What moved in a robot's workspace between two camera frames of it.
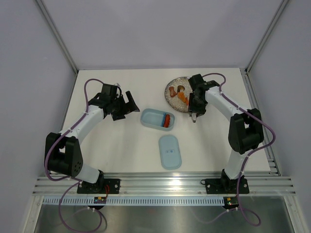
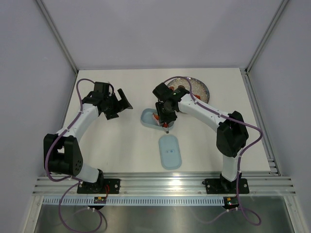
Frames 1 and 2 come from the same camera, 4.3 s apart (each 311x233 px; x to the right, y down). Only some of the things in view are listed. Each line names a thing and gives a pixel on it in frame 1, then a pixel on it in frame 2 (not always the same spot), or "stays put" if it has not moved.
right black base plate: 226,186 stays put
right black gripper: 200,111 → 163,118
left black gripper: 129,107 → 111,114
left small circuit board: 100,200 stays put
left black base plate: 98,186 stays put
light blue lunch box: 157,119 stays put
